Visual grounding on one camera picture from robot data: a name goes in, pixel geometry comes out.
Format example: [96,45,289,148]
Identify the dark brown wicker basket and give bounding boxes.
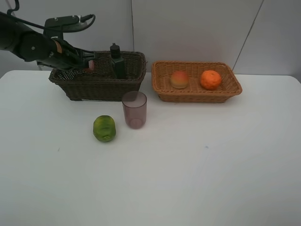
[49,51,146,101]

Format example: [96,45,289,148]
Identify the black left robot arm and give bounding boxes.
[0,12,96,71]

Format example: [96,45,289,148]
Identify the red yellow peach fruit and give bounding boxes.
[170,71,189,89]

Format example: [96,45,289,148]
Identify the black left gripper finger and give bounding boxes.
[75,48,95,62]
[61,65,87,71]

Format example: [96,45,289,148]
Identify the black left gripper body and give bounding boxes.
[20,33,81,70]

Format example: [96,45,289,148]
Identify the dark green pump bottle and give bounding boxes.
[110,43,126,80]

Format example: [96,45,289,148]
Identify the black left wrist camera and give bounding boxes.
[43,16,87,40]

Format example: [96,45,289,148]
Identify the green lime fruit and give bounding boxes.
[93,115,116,142]

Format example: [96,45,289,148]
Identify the pink bottle white cap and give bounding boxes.
[85,60,94,72]

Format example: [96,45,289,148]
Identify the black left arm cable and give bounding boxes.
[7,0,96,32]

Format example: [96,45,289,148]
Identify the translucent purple plastic cup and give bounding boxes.
[122,91,147,129]

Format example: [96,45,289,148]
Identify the light orange wicker basket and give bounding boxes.
[151,61,243,103]

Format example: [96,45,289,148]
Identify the orange mandarin fruit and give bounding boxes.
[200,70,222,90]

